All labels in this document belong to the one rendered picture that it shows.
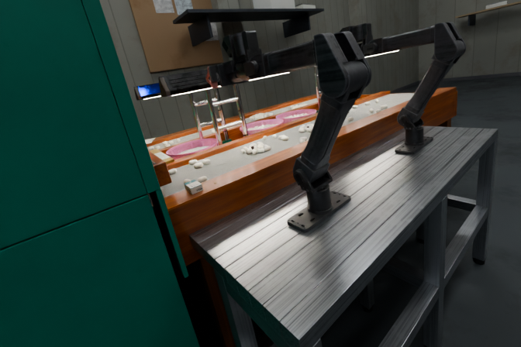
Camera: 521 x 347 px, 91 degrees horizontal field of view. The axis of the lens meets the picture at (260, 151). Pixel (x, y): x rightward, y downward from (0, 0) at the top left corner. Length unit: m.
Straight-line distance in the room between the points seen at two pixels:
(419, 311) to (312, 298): 0.52
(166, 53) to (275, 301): 3.05
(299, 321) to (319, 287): 0.08
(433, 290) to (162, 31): 3.20
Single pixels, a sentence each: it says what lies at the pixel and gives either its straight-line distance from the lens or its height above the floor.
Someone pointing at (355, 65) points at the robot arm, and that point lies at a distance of 0.56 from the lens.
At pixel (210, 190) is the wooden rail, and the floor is 0.77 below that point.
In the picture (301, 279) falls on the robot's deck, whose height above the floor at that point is 0.67.
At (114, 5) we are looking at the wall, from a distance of 3.34.
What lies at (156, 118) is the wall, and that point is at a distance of 3.24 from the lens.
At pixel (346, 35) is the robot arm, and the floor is 1.10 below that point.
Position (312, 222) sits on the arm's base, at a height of 0.68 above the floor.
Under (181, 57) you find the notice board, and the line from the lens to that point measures 3.38.
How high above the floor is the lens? 1.06
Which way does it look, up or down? 17 degrees down
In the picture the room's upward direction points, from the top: 11 degrees counter-clockwise
